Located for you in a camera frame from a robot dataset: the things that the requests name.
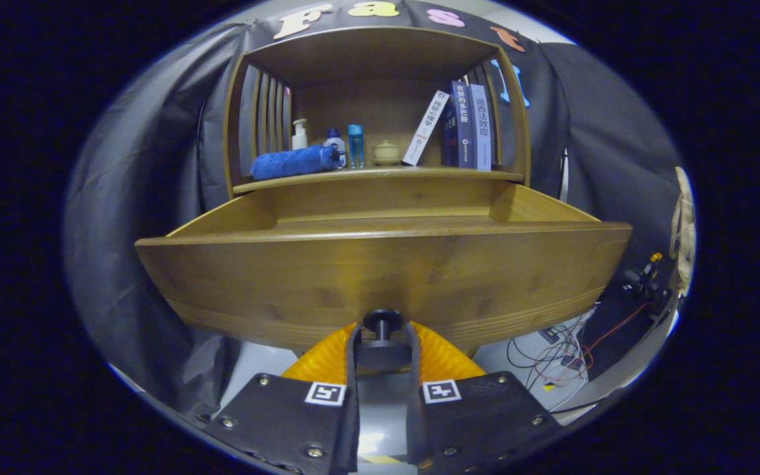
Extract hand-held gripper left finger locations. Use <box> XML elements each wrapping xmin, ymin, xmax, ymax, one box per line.
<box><xmin>202</xmin><ymin>322</ymin><xmax>361</xmax><ymax>474</ymax></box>

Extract clear blue bottle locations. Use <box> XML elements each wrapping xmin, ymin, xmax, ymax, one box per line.
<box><xmin>347</xmin><ymin>124</ymin><xmax>365</xmax><ymax>170</ymax></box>

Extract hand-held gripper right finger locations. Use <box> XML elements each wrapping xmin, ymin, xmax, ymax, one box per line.
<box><xmin>405</xmin><ymin>321</ymin><xmax>564</xmax><ymax>474</ymax></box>

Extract lidded ceramic tea cup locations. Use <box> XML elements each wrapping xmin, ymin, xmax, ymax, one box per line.
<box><xmin>371</xmin><ymin>140</ymin><xmax>402</xmax><ymax>166</ymax></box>

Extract black device with orange part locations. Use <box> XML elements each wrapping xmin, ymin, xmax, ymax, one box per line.
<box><xmin>623</xmin><ymin>253</ymin><xmax>668</xmax><ymax>304</ymax></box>

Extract wooden countertop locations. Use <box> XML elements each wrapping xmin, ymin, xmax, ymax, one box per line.
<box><xmin>232</xmin><ymin>165</ymin><xmax>526</xmax><ymax>194</ymax></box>

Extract tangled floor cables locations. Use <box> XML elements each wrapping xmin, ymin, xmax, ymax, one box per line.
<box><xmin>507</xmin><ymin>303</ymin><xmax>651</xmax><ymax>396</ymax></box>

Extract wooden cabinet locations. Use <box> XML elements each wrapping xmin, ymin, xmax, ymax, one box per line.
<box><xmin>224</xmin><ymin>26</ymin><xmax>532</xmax><ymax>199</ymax></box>

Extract white book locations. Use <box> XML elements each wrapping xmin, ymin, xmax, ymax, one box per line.
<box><xmin>402</xmin><ymin>90</ymin><xmax>451</xmax><ymax>166</ymax></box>

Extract beige hanging bag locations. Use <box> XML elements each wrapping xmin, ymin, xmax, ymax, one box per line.
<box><xmin>669</xmin><ymin>166</ymin><xmax>696</xmax><ymax>298</ymax></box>

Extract blue rolled towel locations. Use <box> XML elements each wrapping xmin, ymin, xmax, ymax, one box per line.
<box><xmin>250</xmin><ymin>144</ymin><xmax>341</xmax><ymax>181</ymax></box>

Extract white bottle with blue cap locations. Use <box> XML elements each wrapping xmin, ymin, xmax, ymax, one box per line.
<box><xmin>324</xmin><ymin>128</ymin><xmax>348</xmax><ymax>169</ymax></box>

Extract dark blue book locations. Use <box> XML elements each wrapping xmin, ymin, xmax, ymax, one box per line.
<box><xmin>441</xmin><ymin>80</ymin><xmax>473</xmax><ymax>169</ymax></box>

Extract wooden drawer with black knob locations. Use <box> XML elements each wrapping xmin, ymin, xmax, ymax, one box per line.
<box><xmin>135</xmin><ymin>179</ymin><xmax>633</xmax><ymax>373</ymax></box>

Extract pale grey-blue book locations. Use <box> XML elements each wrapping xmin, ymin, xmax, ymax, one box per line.
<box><xmin>469</xmin><ymin>84</ymin><xmax>491</xmax><ymax>172</ymax></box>

